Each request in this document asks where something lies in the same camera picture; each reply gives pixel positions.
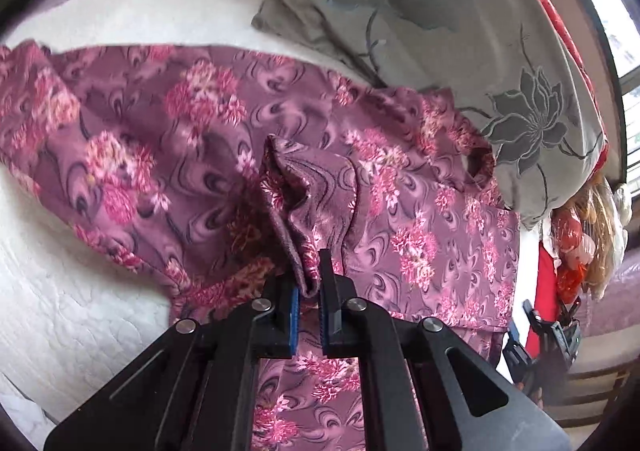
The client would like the window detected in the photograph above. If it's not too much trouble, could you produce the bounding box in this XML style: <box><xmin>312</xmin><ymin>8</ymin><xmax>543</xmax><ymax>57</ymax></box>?
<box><xmin>560</xmin><ymin>0</ymin><xmax>640</xmax><ymax>182</ymax></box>

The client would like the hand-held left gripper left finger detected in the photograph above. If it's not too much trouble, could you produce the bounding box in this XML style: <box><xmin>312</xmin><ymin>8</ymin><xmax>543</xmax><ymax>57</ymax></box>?
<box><xmin>44</xmin><ymin>275</ymin><xmax>301</xmax><ymax>451</ymax></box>

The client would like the wooden stool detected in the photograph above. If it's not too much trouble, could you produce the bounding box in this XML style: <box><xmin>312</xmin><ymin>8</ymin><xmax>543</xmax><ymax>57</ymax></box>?
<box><xmin>542</xmin><ymin>331</ymin><xmax>636</xmax><ymax>429</ymax></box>

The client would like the grey floral pillow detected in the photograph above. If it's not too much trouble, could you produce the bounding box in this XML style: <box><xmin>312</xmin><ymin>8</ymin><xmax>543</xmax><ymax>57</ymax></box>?
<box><xmin>251</xmin><ymin>0</ymin><xmax>607</xmax><ymax>231</ymax></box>

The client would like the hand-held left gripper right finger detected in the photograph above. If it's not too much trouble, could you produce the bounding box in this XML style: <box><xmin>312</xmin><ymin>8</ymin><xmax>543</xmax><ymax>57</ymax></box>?
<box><xmin>318</xmin><ymin>248</ymin><xmax>574</xmax><ymax>451</ymax></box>

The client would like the purple floral garment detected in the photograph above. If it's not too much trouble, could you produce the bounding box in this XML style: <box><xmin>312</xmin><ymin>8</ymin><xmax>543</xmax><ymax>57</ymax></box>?
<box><xmin>0</xmin><ymin>40</ymin><xmax>522</xmax><ymax>451</ymax></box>

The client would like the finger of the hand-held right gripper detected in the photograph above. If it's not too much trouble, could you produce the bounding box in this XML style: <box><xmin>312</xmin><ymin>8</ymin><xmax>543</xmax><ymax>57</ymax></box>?
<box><xmin>501</xmin><ymin>320</ymin><xmax>532</xmax><ymax>384</ymax></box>

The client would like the white quilted bed cover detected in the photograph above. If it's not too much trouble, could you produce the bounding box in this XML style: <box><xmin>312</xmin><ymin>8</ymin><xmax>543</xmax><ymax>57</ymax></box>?
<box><xmin>0</xmin><ymin>0</ymin><xmax>381</xmax><ymax>437</ymax></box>

